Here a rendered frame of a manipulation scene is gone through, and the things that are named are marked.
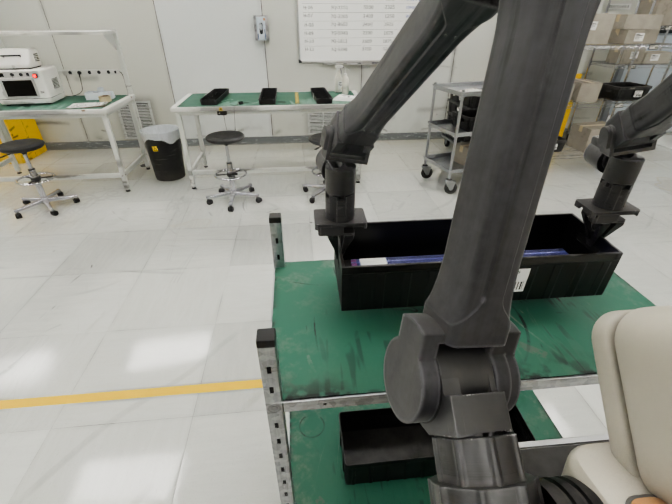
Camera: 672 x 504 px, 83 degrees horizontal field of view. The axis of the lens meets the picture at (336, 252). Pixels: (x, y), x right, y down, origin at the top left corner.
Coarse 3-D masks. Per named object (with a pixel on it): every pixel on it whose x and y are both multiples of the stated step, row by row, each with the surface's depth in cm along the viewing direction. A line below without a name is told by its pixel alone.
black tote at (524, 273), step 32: (384, 224) 87; (416, 224) 88; (448, 224) 89; (544, 224) 91; (576, 224) 89; (352, 256) 92; (384, 256) 92; (544, 256) 76; (576, 256) 76; (608, 256) 77; (352, 288) 75; (384, 288) 76; (416, 288) 77; (544, 288) 80; (576, 288) 81
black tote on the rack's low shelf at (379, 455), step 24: (384, 408) 121; (360, 432) 125; (384, 432) 125; (408, 432) 125; (528, 432) 116; (360, 456) 118; (384, 456) 118; (408, 456) 118; (432, 456) 108; (360, 480) 112; (384, 480) 113
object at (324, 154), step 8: (328, 128) 65; (328, 136) 65; (320, 144) 68; (328, 144) 65; (320, 152) 77; (328, 152) 66; (320, 160) 75; (336, 160) 67; (344, 160) 68; (352, 160) 68; (360, 160) 68; (320, 168) 74
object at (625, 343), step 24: (624, 312) 32; (648, 312) 29; (600, 336) 32; (624, 336) 30; (648, 336) 28; (600, 360) 32; (624, 360) 30; (648, 360) 28; (600, 384) 33; (624, 384) 30; (648, 384) 28; (624, 408) 31; (648, 408) 28; (624, 432) 30; (648, 432) 28; (624, 456) 30; (648, 456) 28; (648, 480) 28
